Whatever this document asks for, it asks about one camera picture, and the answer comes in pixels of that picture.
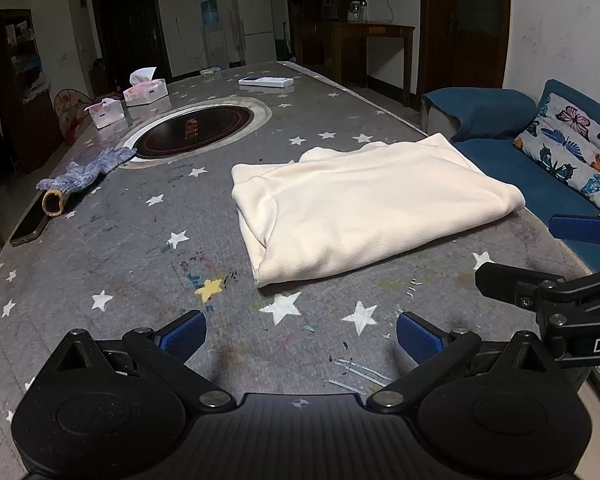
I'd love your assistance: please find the cream sweatshirt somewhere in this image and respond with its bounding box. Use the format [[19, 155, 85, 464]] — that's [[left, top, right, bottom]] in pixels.
[[232, 133, 526, 287]]

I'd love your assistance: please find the butterfly print pillow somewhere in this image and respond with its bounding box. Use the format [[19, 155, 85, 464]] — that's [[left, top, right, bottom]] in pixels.
[[513, 92, 600, 209]]

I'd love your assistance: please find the blue sofa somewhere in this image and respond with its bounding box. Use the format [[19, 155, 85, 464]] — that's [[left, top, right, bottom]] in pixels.
[[419, 78, 600, 273]]

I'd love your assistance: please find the black smartphone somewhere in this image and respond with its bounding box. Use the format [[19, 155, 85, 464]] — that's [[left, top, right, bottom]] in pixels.
[[9, 205, 50, 247]]

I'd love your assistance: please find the blue knit work glove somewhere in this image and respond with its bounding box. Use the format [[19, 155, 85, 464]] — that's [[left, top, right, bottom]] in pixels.
[[35, 146, 136, 218]]

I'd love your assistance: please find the round induction hotpot cooker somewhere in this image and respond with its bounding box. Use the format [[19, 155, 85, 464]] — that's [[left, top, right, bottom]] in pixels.
[[119, 96, 273, 167]]

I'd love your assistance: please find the small pink tissue pack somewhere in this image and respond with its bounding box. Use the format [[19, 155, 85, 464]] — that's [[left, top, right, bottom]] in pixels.
[[85, 98, 125, 129]]

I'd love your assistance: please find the pink tissue box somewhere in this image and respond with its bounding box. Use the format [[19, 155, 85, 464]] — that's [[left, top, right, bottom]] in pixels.
[[123, 67, 168, 106]]

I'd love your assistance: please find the small teal packet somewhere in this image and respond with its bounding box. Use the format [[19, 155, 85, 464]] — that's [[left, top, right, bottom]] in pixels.
[[200, 66, 222, 77]]

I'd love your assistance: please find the dark wooden side table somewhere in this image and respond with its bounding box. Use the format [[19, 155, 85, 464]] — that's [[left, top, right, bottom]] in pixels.
[[330, 21, 415, 106]]

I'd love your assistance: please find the white remote control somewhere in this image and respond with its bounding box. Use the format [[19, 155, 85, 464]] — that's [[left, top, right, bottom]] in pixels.
[[238, 76, 294, 89]]

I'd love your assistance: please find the water dispenser with blue bottle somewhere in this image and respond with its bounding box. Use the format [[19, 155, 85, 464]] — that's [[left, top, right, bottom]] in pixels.
[[200, 0, 230, 70]]

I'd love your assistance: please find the white refrigerator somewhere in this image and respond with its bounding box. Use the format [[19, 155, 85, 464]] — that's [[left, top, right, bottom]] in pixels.
[[236, 0, 276, 65]]

